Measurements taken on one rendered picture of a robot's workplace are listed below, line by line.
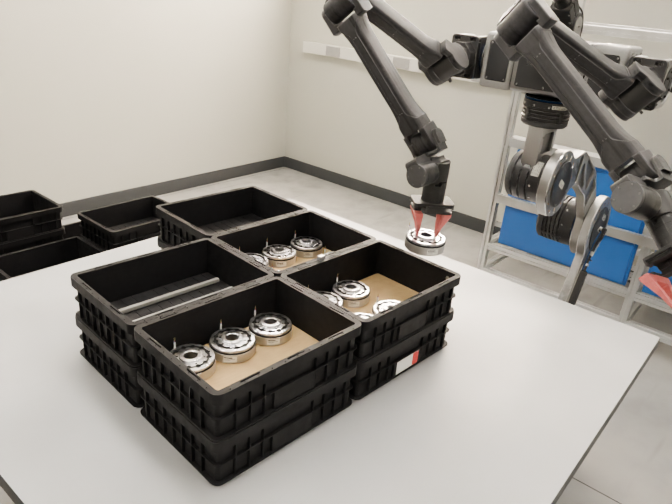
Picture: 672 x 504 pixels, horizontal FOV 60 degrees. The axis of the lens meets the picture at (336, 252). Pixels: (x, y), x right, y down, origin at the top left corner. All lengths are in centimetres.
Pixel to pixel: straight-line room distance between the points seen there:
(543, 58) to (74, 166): 364
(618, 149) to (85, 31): 367
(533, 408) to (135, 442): 93
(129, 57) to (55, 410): 335
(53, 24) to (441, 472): 362
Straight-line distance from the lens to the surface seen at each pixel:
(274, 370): 115
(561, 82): 123
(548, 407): 159
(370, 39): 148
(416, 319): 150
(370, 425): 140
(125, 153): 462
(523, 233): 348
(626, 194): 110
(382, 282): 172
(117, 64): 448
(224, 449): 118
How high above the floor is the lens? 160
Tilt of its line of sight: 24 degrees down
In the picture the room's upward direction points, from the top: 5 degrees clockwise
